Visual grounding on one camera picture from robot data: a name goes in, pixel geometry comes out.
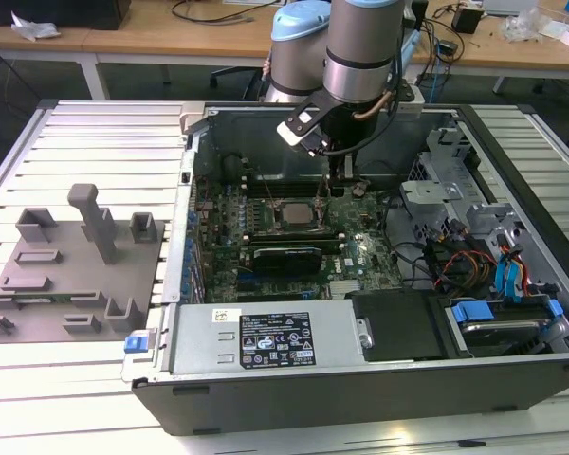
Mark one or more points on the silver topped CPU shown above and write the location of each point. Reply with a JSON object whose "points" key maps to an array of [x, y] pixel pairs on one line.
{"points": [[299, 214]]}

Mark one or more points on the thin metal locking lever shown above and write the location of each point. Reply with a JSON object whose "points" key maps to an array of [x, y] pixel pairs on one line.
{"points": [[266, 188]]}

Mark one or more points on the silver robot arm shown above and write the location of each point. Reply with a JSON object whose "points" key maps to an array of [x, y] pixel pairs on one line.
{"points": [[355, 61]]}

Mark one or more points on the CPU socket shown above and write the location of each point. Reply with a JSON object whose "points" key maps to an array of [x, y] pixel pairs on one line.
{"points": [[278, 213]]}

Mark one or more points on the black RAM slot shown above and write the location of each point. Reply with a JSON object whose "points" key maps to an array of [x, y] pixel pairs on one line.
{"points": [[289, 179], [284, 241], [284, 236], [289, 184], [334, 246], [289, 188], [289, 192], [284, 231]]}

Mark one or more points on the silver drive cage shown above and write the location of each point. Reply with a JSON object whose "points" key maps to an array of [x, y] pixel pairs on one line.
{"points": [[436, 189]]}

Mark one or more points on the black power adapter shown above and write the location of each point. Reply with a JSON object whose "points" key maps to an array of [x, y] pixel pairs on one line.
{"points": [[448, 47]]}

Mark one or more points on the black office chair base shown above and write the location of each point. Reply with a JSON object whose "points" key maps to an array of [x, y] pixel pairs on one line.
{"points": [[230, 73]]}

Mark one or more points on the green motherboard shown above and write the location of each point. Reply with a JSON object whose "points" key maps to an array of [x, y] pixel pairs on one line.
{"points": [[370, 265]]}

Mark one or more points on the silver finned heatsink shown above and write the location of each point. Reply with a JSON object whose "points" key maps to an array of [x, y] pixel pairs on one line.
{"points": [[345, 288]]}

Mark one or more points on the small black box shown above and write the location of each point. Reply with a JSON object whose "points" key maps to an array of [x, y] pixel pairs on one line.
{"points": [[467, 21]]}

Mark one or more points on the wooden desk with white legs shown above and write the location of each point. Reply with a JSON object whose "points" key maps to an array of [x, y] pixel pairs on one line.
{"points": [[123, 47], [502, 54]]}

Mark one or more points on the black plastic cover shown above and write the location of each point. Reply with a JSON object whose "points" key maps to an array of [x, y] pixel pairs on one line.
{"points": [[398, 327]]}

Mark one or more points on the clear plastic bags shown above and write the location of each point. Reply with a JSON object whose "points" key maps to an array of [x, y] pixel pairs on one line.
{"points": [[519, 26]]}

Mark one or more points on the silver laptop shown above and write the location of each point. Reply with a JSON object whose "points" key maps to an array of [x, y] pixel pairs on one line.
{"points": [[507, 5]]}

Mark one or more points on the black power supply label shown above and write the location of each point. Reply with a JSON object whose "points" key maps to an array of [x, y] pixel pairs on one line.
{"points": [[277, 339]]}

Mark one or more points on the hard disk in blue carrier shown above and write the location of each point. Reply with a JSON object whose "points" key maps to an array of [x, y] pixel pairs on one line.
{"points": [[498, 332]]}

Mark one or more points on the silver power supply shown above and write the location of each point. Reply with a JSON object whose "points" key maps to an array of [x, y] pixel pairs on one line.
{"points": [[199, 341]]}

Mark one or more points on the black and silver PC case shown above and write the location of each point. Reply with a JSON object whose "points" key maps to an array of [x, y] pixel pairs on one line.
{"points": [[313, 403]]}

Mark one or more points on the blue case latch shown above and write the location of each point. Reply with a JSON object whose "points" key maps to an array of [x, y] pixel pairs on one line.
{"points": [[136, 342]]}

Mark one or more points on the grey parts rack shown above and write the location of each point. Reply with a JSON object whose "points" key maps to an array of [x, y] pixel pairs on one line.
{"points": [[76, 284]]}

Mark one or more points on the large black box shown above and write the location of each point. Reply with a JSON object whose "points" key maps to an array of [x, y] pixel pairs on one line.
{"points": [[52, 12]]}

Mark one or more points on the crumpled white paper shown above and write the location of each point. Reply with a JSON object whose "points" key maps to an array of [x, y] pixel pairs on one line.
{"points": [[33, 28]]}

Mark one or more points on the green RAM stick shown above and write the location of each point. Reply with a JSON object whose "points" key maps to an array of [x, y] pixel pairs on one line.
{"points": [[42, 299]]}

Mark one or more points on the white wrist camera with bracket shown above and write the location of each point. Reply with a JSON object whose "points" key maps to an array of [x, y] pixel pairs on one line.
{"points": [[289, 135]]}

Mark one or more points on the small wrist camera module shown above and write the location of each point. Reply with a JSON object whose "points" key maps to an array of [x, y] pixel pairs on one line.
{"points": [[410, 102]]}

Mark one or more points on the pale plastic case corner bracket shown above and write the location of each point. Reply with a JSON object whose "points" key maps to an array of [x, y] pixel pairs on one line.
{"points": [[192, 114]]}

